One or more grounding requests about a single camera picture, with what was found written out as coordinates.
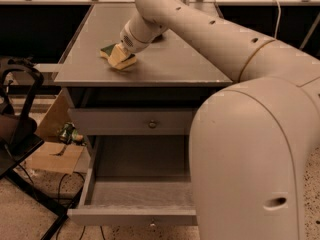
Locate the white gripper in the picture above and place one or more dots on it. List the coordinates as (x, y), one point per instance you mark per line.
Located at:
(129, 38)

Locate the green and yellow sponge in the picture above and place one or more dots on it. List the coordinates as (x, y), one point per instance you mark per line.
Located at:
(104, 52)

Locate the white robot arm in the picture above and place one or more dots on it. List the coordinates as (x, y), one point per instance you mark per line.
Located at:
(249, 142)

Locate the grey top drawer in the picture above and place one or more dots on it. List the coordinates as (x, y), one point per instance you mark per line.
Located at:
(136, 121)

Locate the grey drawer cabinet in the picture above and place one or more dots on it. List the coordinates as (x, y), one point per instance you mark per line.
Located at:
(168, 74)

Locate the open grey middle drawer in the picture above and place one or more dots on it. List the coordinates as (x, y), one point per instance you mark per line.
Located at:
(137, 180)

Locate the black chair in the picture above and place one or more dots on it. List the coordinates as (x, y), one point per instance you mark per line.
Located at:
(18, 138)

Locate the brown cardboard sheet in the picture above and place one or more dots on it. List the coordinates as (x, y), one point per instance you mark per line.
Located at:
(54, 155)

